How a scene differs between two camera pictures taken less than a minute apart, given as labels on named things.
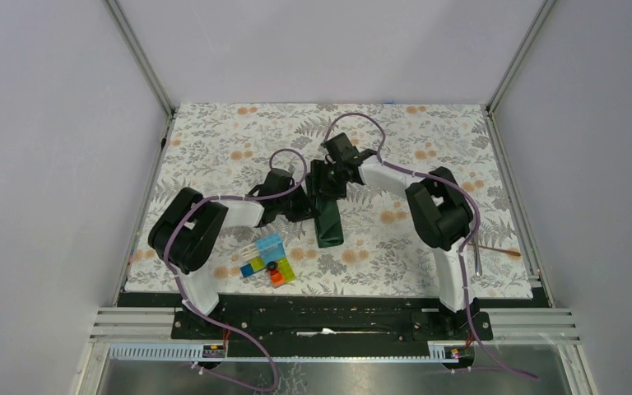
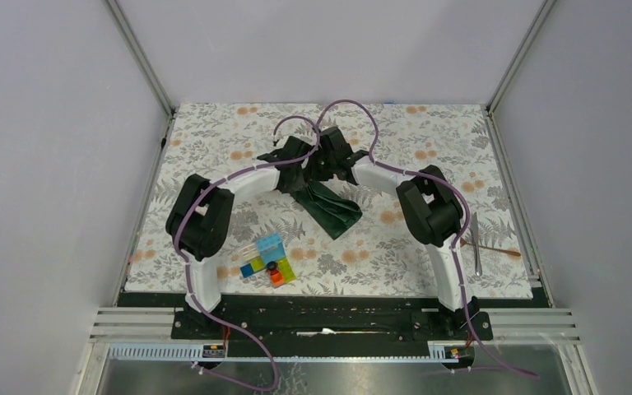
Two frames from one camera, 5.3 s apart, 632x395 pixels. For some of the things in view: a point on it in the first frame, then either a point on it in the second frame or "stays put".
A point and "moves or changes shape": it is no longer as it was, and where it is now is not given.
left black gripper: (304, 210) -> (296, 186)
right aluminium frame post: (520, 53) stays put
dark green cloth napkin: (328, 221) moves or changes shape
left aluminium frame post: (120, 18) stays put
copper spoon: (506, 252) stays put
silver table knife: (476, 255) stays put
